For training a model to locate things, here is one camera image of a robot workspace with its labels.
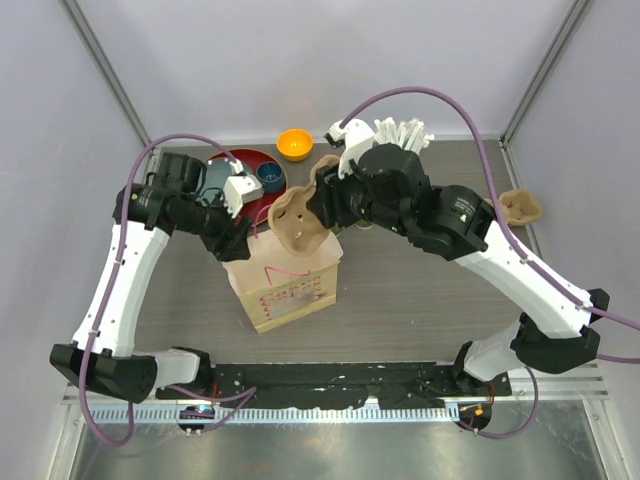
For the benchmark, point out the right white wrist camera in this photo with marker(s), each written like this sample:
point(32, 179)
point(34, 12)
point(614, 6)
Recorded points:
point(357, 137)

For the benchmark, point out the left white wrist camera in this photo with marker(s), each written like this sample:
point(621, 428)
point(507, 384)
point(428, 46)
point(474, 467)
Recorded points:
point(241, 187)

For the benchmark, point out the bundle of white straws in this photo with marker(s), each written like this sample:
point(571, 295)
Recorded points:
point(409, 135)

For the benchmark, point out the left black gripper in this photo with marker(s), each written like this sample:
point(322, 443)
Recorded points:
point(231, 243)

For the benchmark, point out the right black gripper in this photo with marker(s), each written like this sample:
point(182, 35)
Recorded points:
point(328, 200)

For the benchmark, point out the aluminium front rail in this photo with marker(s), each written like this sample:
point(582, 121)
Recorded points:
point(189, 409)

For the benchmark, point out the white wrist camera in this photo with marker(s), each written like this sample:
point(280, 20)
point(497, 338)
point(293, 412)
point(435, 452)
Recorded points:
point(357, 137)
point(241, 187)

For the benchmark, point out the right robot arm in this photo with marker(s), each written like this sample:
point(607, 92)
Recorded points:
point(389, 188)

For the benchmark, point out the large blue-grey plate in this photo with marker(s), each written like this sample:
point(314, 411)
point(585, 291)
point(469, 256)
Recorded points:
point(216, 173)

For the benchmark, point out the brown cardboard cup carrier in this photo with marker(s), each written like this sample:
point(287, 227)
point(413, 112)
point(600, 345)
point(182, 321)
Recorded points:
point(297, 228)

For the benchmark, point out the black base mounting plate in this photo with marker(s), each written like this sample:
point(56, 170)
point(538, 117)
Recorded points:
point(338, 386)

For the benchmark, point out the pink paper bag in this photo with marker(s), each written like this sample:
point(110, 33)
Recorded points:
point(276, 287)

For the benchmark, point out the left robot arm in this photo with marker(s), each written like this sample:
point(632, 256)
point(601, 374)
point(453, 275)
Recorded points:
point(177, 197)

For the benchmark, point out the dark blue ceramic cup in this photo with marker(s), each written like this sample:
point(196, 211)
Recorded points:
point(271, 176)

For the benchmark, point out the orange bowl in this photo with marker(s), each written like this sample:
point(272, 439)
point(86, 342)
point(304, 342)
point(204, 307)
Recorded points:
point(295, 145)

